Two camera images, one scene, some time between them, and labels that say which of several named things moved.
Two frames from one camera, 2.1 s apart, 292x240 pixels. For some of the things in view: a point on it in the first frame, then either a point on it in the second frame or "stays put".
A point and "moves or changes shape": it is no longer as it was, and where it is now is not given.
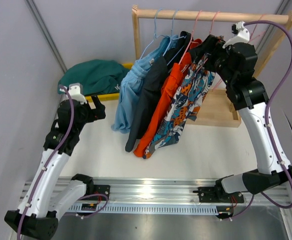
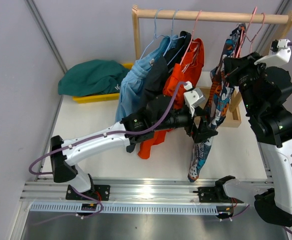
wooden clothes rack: x=217 y=110 stays put
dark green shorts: x=98 y=76 stays put
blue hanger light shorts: x=155 y=37 stays put
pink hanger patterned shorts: x=210 y=33 moves or changes shape
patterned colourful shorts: x=186 y=100 -> x=223 y=94
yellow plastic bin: x=110 y=96 stays put
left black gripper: x=95 y=114 -> x=202 y=133
